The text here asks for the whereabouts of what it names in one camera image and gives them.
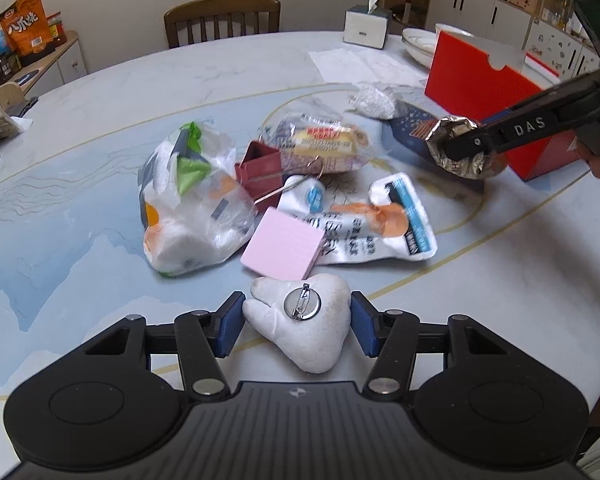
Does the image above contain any orange snack bag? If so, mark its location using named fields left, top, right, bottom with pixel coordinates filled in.
left=0, top=0, right=53, bottom=57

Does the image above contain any white tooth-shaped plush badge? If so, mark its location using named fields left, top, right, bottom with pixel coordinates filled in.
left=242, top=274, right=353, bottom=375

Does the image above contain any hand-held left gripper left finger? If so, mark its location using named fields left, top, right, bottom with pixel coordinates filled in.
left=82, top=291, right=246, bottom=401

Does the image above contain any crumpled white snack packet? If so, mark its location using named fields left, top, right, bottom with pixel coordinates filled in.
left=277, top=172, right=438, bottom=266

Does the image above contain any red-lidded jar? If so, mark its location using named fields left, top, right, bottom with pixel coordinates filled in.
left=47, top=10, right=67, bottom=41

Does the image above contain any bagged white tissue pack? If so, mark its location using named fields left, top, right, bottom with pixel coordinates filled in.
left=137, top=121, right=258, bottom=278

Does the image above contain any clear-wrapped yellow bread packet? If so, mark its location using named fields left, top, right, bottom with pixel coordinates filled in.
left=257, top=112, right=388, bottom=176

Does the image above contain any white ceramic bowl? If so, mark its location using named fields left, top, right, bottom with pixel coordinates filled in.
left=401, top=27, right=438, bottom=68

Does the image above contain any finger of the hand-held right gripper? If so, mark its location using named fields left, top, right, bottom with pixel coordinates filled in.
left=475, top=70, right=600, bottom=131
left=440, top=110, right=577, bottom=161

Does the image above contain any red and white cardboard box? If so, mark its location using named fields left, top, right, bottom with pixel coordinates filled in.
left=424, top=30, right=581, bottom=182

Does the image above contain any green and white tissue box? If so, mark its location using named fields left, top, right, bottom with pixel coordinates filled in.
left=343, top=0, right=393, bottom=50

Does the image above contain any red binder clip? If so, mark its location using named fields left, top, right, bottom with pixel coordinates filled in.
left=234, top=141, right=326, bottom=206

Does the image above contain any white side cabinet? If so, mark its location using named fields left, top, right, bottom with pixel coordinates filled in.
left=0, top=30, right=88, bottom=106

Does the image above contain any dark blue star-print packet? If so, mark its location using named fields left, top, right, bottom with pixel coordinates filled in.
left=387, top=102, right=486, bottom=191

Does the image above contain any wooden dining chair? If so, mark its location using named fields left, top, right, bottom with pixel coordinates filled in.
left=163, top=0, right=282, bottom=50

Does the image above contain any light wooden stand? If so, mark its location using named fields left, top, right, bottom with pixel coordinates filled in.
left=0, top=82, right=31, bottom=117

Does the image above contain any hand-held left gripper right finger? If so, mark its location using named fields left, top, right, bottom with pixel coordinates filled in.
left=351, top=291, right=517, bottom=401

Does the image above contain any pink sticky note pad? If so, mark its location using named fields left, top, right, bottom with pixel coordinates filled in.
left=240, top=206, right=327, bottom=281

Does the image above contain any white paper sheet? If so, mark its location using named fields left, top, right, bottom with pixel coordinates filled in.
left=307, top=47, right=431, bottom=86

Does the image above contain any clear bag of foam beads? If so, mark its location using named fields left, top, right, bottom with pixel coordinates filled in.
left=349, top=84, right=398, bottom=120

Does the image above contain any white cabinet with black handles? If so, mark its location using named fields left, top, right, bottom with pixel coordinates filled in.
left=425, top=0, right=541, bottom=26

